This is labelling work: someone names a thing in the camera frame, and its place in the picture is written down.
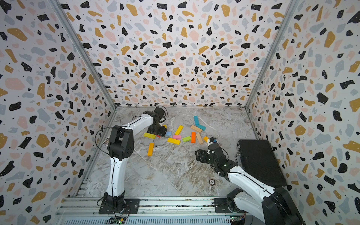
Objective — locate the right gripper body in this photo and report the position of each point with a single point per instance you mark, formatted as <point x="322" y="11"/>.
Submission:
<point x="205" y="158"/>

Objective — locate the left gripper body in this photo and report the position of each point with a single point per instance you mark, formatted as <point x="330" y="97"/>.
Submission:
<point x="158" y="130"/>

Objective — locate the orange-yellow long block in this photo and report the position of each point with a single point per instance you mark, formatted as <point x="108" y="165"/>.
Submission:
<point x="150" y="149"/>

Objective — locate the lime green block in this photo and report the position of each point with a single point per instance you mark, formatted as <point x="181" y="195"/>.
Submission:
<point x="186" y="139"/>

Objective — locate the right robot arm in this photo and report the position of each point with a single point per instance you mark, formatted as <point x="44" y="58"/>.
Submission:
<point x="273" y="206"/>

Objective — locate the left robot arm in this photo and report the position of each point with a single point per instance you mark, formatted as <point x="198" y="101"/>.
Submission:
<point x="121" y="147"/>

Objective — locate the natural wood long block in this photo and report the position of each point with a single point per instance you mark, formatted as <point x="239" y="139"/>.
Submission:
<point x="199" y="138"/>

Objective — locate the yellow upright long block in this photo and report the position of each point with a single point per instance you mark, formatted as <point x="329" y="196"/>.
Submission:
<point x="178" y="131"/>

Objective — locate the pink block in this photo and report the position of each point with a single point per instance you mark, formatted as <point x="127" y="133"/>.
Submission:
<point x="177" y="137"/>

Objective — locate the orange block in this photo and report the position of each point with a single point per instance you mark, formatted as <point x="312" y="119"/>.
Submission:
<point x="193" y="137"/>

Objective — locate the teal small block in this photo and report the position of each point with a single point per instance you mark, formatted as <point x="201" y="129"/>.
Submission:
<point x="201" y="127"/>

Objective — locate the natural wood upper block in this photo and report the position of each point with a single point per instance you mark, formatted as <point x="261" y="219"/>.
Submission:
<point x="196" y="129"/>

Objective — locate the teal long block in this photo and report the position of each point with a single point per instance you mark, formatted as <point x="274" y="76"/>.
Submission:
<point x="196" y="120"/>

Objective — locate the small printed card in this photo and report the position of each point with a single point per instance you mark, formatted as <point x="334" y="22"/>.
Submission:
<point x="106" y="142"/>

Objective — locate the black carrying case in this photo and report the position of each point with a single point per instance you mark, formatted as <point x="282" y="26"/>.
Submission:
<point x="258" y="160"/>

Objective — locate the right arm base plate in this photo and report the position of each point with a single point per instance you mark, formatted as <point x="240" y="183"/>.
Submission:
<point x="223" y="205"/>

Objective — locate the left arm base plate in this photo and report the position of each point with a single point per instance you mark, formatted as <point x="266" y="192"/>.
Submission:
<point x="126" y="206"/>

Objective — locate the aluminium front rail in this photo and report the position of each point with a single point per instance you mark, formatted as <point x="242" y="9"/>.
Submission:
<point x="153" y="211"/>

